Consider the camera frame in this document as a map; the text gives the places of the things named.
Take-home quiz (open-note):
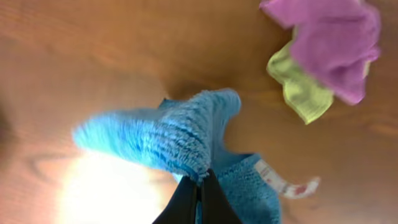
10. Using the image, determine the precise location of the blue microfiber cloth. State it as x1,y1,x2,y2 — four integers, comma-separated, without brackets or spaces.
72,88,321,224

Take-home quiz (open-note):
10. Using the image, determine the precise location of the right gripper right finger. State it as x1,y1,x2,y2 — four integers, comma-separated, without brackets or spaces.
200,169,242,224

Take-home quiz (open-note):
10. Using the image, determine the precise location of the crumpled green cloth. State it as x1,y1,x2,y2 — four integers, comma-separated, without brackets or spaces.
267,29,380,124

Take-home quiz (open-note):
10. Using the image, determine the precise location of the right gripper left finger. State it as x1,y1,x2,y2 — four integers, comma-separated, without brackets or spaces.
153,177,198,224

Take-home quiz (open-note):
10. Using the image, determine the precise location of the crumpled purple cloth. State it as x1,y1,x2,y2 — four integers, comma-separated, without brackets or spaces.
260,0,381,105

